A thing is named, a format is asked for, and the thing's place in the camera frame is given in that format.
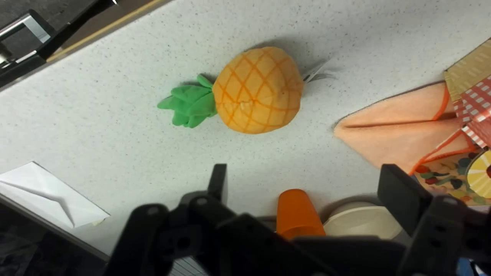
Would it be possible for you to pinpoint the black oven with handle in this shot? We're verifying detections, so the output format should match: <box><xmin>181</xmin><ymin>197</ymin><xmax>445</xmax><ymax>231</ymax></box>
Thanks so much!
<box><xmin>0</xmin><ymin>0</ymin><xmax>120</xmax><ymax>93</ymax></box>

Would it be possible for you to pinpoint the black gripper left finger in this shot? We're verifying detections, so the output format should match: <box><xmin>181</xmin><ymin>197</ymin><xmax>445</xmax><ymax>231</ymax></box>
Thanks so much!
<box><xmin>105</xmin><ymin>163</ymin><xmax>335</xmax><ymax>276</ymax></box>

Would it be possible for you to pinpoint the cream round tape roll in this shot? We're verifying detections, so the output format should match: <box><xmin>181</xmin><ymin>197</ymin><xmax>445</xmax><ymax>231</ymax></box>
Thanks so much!
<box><xmin>321</xmin><ymin>200</ymin><xmax>405</xmax><ymax>241</ymax></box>

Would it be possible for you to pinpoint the orange toy pineapple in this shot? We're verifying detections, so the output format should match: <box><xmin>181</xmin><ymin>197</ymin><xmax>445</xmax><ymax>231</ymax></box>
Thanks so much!
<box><xmin>157</xmin><ymin>45</ymin><xmax>332</xmax><ymax>136</ymax></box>

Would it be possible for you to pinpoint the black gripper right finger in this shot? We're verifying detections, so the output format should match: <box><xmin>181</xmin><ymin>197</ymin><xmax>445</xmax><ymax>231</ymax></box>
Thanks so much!
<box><xmin>378</xmin><ymin>163</ymin><xmax>491</xmax><ymax>276</ymax></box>

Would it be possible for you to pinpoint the orange plastic cup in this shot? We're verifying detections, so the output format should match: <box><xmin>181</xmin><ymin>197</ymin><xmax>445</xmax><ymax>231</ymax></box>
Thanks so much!
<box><xmin>275</xmin><ymin>188</ymin><xmax>327</xmax><ymax>243</ymax></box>

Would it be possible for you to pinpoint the white folded paper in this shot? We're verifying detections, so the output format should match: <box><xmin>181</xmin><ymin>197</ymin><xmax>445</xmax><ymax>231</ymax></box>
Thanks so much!
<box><xmin>0</xmin><ymin>160</ymin><xmax>112</xmax><ymax>258</ymax></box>

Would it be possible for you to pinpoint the red checkered fruit basket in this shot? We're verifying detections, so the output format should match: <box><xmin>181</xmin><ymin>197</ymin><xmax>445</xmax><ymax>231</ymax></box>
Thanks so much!
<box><xmin>442</xmin><ymin>37</ymin><xmax>491</xmax><ymax>151</ymax></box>

